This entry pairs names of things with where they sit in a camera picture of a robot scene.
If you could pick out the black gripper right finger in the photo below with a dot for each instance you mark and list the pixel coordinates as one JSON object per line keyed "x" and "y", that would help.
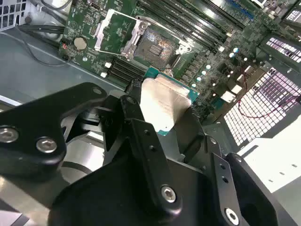
{"x": 219, "y": 195}

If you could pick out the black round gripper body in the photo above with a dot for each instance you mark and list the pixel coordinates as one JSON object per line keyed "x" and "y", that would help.
{"x": 105, "y": 193}

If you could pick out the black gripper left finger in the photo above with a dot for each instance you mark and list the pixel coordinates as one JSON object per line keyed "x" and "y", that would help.
{"x": 35, "y": 131}

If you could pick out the silver topped CPU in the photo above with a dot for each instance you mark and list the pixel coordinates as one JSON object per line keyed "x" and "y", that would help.
{"x": 162, "y": 101}

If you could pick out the metal socket cover frame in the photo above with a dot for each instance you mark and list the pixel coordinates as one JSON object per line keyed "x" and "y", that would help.
{"x": 100, "y": 35}

